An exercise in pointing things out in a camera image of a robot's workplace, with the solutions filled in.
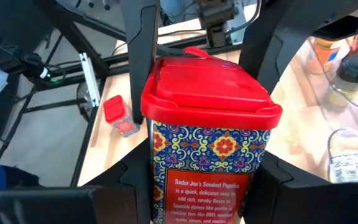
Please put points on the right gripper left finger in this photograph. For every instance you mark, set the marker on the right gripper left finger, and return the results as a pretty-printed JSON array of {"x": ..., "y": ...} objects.
[{"x": 129, "y": 186}]

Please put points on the green herb jar black lid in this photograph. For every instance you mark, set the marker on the green herb jar black lid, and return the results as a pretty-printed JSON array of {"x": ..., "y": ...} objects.
[{"x": 353, "y": 71}]

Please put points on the silver aluminium profile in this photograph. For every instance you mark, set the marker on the silver aluminium profile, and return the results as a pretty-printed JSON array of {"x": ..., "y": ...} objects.
[{"x": 89, "y": 81}]

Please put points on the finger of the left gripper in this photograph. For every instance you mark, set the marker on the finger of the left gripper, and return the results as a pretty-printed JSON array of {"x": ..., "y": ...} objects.
[
  {"x": 141, "y": 56},
  {"x": 269, "y": 40}
]

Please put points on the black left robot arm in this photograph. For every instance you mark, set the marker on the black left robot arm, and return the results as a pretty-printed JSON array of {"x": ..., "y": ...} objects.
[{"x": 216, "y": 18}]

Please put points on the red pink small box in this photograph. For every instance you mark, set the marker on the red pink small box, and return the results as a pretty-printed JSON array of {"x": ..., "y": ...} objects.
[{"x": 117, "y": 112}]

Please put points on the orange spice jar black lid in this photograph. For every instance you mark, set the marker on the orange spice jar black lid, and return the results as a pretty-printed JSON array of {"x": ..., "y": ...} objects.
[{"x": 328, "y": 56}]

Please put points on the patterned paprika tin red lid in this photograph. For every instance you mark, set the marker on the patterned paprika tin red lid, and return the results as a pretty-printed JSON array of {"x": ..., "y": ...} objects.
[{"x": 210, "y": 149}]

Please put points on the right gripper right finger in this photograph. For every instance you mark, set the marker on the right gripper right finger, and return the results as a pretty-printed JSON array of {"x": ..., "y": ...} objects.
[{"x": 275, "y": 199}]

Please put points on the black aluminium rig frame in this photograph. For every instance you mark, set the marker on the black aluminium rig frame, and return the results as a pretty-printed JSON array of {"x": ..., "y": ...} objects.
[{"x": 172, "y": 51}]

